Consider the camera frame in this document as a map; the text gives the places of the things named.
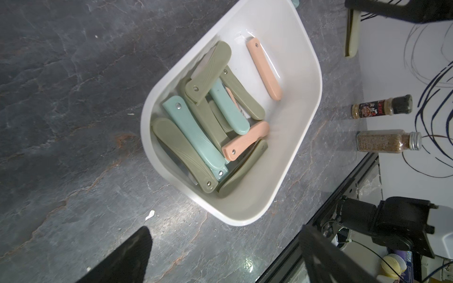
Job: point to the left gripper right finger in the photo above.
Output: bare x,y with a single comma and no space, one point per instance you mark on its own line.
325,263

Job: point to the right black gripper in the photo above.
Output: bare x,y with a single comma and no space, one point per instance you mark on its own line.
415,11

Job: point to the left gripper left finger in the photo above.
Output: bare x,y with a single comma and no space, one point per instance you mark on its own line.
126,264

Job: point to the olive knife second row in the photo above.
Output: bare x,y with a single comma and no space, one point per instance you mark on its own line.
352,33

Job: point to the white plastic storage box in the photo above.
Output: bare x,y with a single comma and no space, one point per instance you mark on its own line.
287,47

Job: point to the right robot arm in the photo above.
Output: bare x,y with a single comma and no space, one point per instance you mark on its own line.
405,51

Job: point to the long teal knife in box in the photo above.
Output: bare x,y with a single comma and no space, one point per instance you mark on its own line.
180,113

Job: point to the olive knife in box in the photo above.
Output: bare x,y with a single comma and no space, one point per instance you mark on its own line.
245,99

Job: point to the teal folding knife middle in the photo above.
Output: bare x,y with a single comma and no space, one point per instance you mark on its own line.
227,107

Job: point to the olive folding knife top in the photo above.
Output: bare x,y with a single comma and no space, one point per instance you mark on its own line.
207,72

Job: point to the spice jar black cap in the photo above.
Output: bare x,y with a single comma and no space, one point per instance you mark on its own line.
388,107

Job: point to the glass spice jar silver cap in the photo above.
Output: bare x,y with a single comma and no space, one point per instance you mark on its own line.
388,141

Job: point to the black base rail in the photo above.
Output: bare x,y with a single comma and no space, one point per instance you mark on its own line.
289,267

